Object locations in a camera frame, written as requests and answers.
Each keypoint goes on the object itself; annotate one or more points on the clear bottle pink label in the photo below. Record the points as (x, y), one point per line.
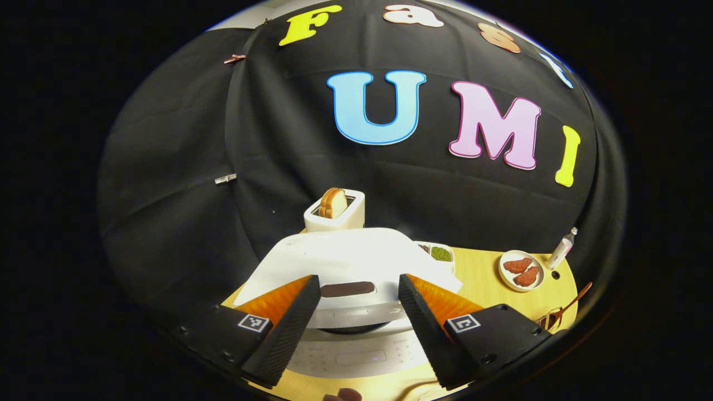
(560, 253)

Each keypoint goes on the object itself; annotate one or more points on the white toaster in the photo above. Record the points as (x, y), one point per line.
(353, 214)

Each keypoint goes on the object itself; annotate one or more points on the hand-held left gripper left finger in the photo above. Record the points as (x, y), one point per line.
(289, 334)

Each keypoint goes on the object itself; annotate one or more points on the red meat slice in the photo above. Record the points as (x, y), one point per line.
(527, 277)
(518, 265)

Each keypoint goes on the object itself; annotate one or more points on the brown wooden spoon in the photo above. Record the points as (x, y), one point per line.
(574, 301)

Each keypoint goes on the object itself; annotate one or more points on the silver cloth clip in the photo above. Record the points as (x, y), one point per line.
(225, 179)

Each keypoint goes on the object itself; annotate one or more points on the white divided grain dish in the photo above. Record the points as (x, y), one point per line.
(442, 254)

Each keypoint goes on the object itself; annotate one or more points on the black backdrop cloth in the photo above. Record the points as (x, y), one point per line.
(167, 167)

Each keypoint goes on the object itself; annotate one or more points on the red cloth clip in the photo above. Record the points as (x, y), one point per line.
(234, 58)

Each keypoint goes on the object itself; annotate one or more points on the white rice cooker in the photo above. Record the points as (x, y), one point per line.
(351, 256)

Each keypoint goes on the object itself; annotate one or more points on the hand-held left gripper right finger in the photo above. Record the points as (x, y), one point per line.
(426, 334)

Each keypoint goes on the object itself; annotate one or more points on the white round plate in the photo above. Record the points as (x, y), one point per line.
(506, 273)

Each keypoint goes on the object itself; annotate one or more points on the toast bread slice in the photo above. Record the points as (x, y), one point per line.
(332, 203)

